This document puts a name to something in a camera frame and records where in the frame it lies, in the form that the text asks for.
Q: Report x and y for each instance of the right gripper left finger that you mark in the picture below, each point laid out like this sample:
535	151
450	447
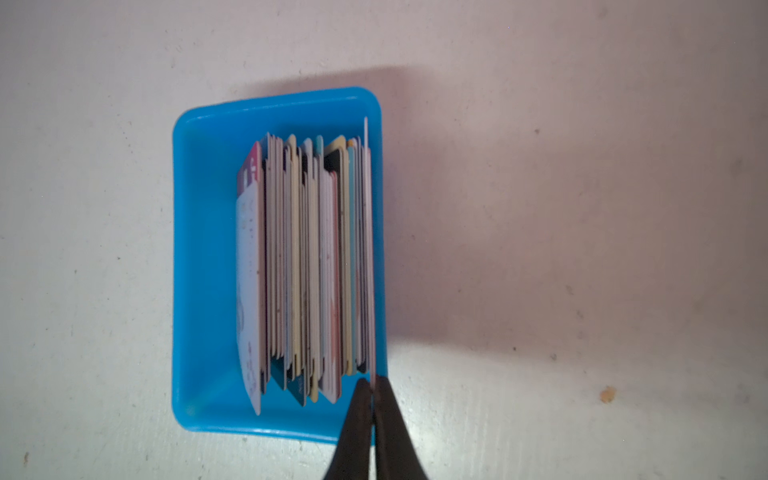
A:
351	459

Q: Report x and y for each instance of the stack of cards in tray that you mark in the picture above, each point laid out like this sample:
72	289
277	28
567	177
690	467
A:
314	303

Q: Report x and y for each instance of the thin white card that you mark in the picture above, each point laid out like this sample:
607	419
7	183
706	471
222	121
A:
370	286

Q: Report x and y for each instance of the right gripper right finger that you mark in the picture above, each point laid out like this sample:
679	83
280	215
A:
396	457

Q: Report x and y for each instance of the white VIP card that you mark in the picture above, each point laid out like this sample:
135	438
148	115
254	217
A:
249	274

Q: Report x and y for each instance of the blue plastic tray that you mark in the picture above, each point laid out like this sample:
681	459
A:
210	144

